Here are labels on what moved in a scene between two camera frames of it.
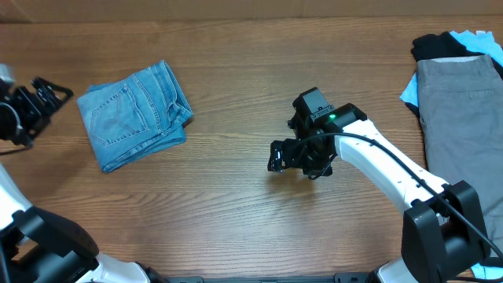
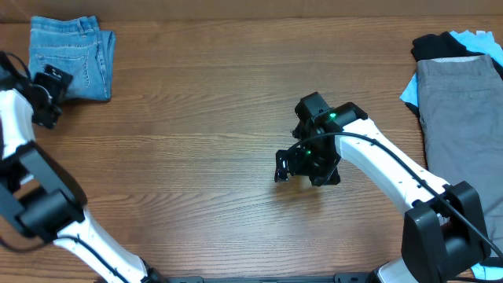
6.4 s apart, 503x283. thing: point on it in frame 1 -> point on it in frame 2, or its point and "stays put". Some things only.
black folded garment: [430, 46] stays put
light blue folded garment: [482, 42] stays put
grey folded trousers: [460, 107] stays put
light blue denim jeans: [140, 115] -> [77, 45]
